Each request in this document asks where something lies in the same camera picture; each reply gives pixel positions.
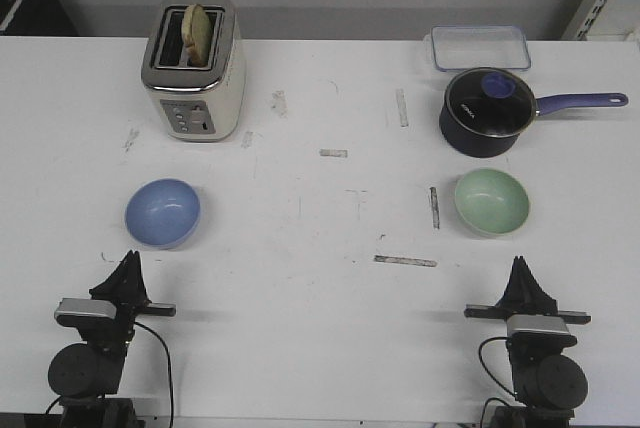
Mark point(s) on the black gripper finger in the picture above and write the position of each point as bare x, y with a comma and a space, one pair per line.
539, 280
513, 290
136, 278
117, 279

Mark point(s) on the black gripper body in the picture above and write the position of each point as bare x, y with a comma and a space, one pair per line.
132, 302
503, 310

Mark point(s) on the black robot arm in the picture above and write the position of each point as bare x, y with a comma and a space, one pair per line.
86, 375
546, 385

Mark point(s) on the slice of toast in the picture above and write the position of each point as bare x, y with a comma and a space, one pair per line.
196, 33

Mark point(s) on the silver two-slot toaster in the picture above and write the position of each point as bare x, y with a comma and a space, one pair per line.
197, 104

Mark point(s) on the clear plastic food container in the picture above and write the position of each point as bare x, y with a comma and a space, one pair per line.
460, 47

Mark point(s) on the dark blue saucepan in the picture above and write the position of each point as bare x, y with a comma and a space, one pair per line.
483, 146

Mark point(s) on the blue bowl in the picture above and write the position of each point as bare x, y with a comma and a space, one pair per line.
163, 213

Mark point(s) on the glass pot lid blue knob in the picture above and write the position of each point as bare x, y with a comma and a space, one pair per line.
490, 101

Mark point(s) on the green bowl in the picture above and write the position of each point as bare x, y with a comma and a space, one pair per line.
491, 202

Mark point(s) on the black box in corner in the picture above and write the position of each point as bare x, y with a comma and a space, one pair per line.
35, 18

